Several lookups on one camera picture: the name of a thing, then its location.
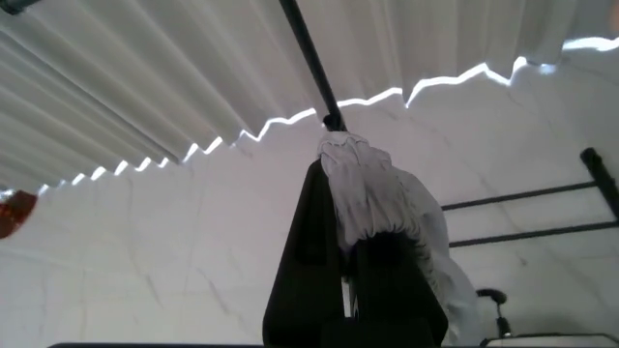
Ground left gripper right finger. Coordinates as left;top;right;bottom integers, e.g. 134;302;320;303
348;231;450;348

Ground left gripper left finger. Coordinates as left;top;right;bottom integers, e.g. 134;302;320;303
263;159;347;348

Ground pale grey shorts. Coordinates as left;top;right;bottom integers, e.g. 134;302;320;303
317;130;483;347

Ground black clothes rack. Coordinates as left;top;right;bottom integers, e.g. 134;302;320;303
279;0;619;248

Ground white curtain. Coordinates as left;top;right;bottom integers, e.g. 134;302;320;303
0;0;619;194

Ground red object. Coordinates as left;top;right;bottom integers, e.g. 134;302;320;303
0;189;39;241

